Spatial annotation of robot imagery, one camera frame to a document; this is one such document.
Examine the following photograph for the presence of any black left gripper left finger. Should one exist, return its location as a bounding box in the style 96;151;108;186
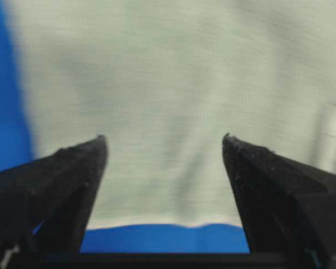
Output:
0;135;109;268

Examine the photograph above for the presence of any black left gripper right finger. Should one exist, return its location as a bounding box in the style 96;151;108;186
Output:
222;134;336;268

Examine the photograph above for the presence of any light green bath towel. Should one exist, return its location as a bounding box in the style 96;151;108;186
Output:
3;1;336;229

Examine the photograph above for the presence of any blue table cloth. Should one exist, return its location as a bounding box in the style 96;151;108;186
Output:
0;3;249;253

